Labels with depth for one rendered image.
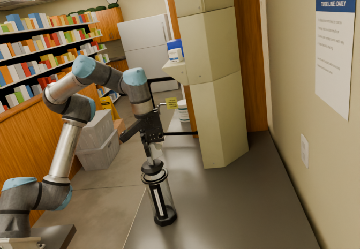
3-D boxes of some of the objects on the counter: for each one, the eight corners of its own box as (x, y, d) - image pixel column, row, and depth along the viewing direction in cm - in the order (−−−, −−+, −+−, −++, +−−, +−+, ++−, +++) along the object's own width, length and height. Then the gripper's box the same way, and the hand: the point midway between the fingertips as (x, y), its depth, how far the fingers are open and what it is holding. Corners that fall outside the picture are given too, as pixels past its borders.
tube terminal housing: (245, 136, 161) (231, 6, 133) (252, 165, 131) (237, 6, 103) (205, 140, 165) (185, 15, 137) (204, 168, 136) (177, 17, 108)
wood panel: (267, 128, 165) (248, -149, 115) (268, 130, 162) (249, -153, 112) (193, 136, 174) (145, -118, 124) (193, 138, 171) (144, -120, 121)
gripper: (157, 113, 86) (170, 166, 93) (157, 104, 96) (168, 152, 104) (133, 119, 85) (147, 172, 93) (134, 108, 96) (148, 157, 103)
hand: (150, 160), depth 98 cm, fingers closed on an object, 3 cm apart
